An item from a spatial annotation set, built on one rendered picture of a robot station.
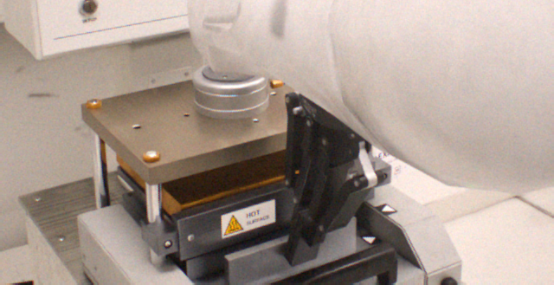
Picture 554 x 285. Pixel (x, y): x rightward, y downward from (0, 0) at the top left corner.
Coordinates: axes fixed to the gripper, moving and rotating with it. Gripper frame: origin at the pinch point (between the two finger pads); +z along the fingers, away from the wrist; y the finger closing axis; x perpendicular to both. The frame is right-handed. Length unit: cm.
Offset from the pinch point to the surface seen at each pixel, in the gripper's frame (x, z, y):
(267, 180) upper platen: -0.8, -1.2, -6.8
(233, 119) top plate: -1.9, -4.5, -12.9
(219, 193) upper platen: -6.1, -1.2, -6.9
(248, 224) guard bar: -4.2, 1.0, -4.0
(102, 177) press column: -12.6, 6.6, -20.1
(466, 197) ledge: 49, 33, -20
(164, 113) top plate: -7.0, -2.7, -17.9
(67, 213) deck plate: -13.5, 20.0, -28.0
